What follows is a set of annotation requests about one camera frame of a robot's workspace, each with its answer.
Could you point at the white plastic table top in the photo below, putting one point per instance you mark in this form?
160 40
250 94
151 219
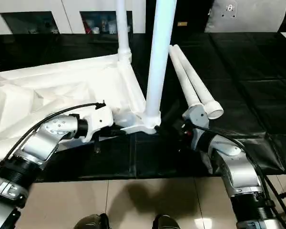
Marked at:
50 83

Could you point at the white plastic table leg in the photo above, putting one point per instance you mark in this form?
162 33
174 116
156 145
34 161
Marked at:
195 78
122 28
159 47
184 81

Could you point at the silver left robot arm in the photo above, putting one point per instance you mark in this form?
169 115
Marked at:
43 140

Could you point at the dark left robot foot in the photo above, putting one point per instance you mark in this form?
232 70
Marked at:
91 221

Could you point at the dark robot foot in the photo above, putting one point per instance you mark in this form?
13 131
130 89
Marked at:
165 221
91 221

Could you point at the black work mat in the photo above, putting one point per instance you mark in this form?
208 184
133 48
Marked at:
252 83

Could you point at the dark right robot foot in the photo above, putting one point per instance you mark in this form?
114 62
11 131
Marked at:
165 221

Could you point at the black box with gold label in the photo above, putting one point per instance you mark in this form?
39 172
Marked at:
193 12

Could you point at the white glass-door cabinet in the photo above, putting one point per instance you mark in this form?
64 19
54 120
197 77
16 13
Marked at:
66 14

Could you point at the grey cushion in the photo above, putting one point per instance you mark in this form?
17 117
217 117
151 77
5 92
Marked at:
252 21

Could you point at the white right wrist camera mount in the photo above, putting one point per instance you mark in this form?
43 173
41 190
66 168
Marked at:
197 117

